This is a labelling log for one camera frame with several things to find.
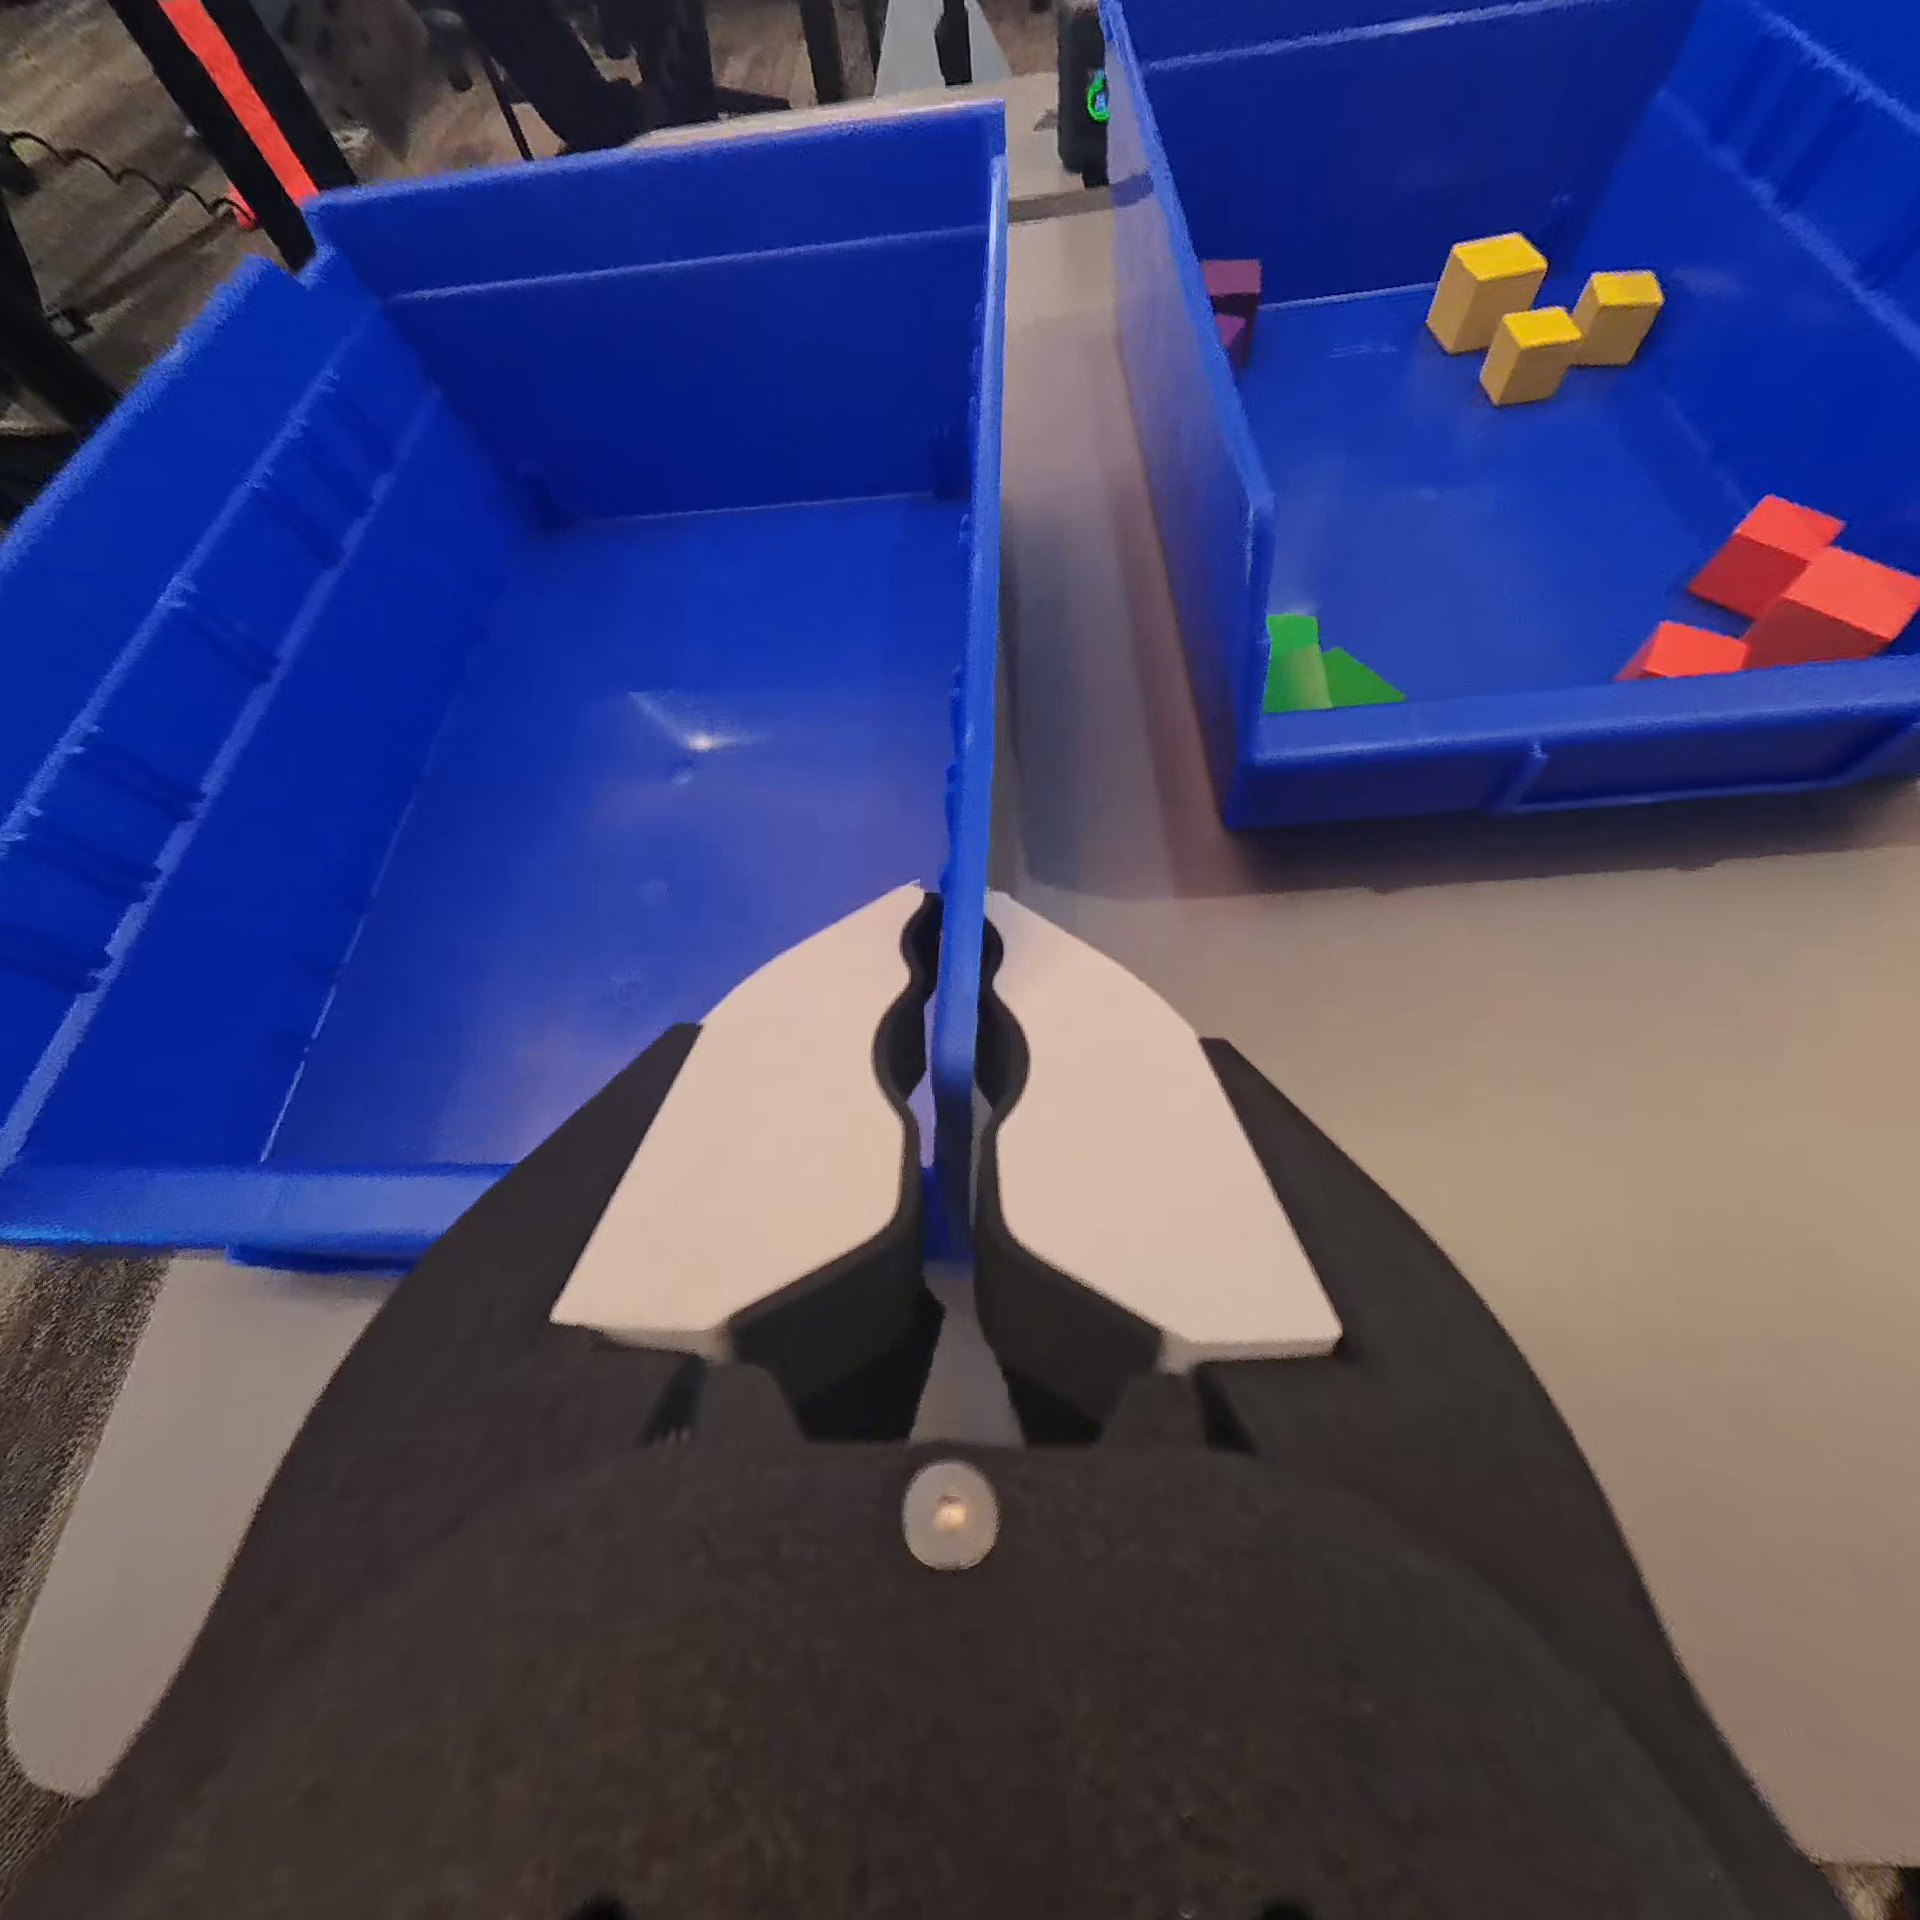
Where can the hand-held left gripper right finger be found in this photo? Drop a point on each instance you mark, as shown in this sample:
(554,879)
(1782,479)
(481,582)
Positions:
(1156,1186)

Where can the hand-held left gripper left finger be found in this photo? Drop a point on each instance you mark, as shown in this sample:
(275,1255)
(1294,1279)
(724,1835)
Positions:
(750,1156)

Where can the blue plastic bin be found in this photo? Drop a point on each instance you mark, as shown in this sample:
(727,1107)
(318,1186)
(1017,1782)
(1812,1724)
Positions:
(600,750)
(1470,526)

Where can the purple wooden cube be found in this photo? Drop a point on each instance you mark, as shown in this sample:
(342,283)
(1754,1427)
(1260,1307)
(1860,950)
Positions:
(1232,279)

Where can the red cubes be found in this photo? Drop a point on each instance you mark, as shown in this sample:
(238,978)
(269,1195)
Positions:
(1830,608)

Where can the yellow wooden cube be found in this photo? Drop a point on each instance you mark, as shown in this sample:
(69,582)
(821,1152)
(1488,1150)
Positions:
(1619,318)
(1528,359)
(1483,292)

